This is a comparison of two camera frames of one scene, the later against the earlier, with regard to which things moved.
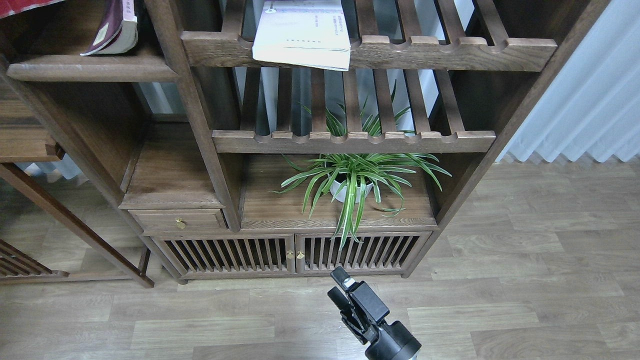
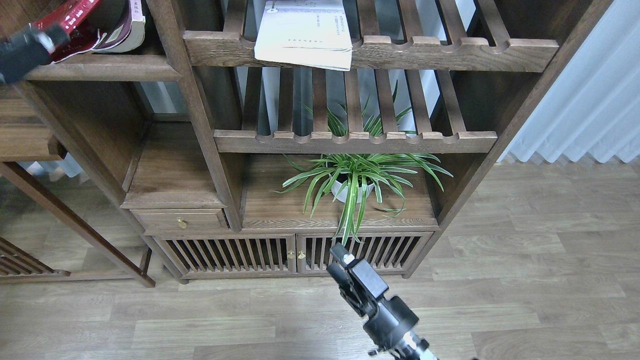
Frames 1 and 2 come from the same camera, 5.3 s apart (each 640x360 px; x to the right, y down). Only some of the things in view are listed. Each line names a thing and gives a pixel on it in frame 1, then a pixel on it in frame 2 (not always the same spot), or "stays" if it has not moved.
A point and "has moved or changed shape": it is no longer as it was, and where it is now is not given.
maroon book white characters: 118,33 has moved or changed shape
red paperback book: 8,8 -> 73,16
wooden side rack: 28,135 stays
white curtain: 593,106 stays
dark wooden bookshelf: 230,167 stays
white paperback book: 307,32 stays
